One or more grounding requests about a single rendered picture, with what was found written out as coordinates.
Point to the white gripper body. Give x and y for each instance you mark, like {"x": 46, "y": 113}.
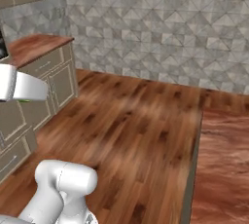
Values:
{"x": 30, "y": 86}

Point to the beige drawer front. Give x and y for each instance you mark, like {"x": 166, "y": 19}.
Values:
{"x": 20, "y": 154}
{"x": 59, "y": 57}

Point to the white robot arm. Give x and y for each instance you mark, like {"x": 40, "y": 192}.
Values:
{"x": 60, "y": 182}

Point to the beige base cupboard door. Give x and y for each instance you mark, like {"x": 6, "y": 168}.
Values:
{"x": 36, "y": 115}
{"x": 64, "y": 85}
{"x": 11, "y": 121}

